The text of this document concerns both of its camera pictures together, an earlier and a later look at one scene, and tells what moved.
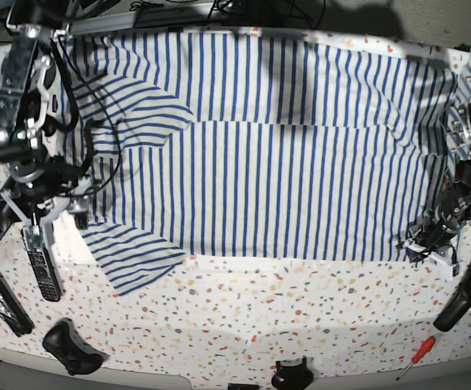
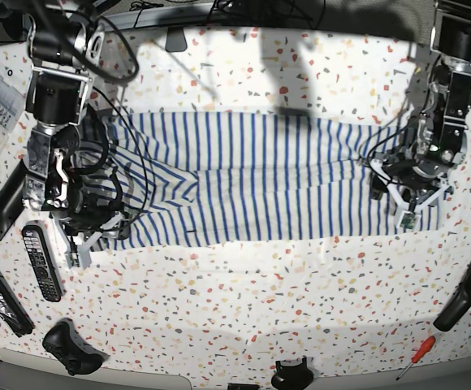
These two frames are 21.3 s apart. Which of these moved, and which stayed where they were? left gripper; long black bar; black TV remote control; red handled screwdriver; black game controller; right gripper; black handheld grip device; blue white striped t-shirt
Moved: blue white striped t-shirt; left gripper; right gripper
Stayed: black game controller; red handled screwdriver; black TV remote control; long black bar; black handheld grip device
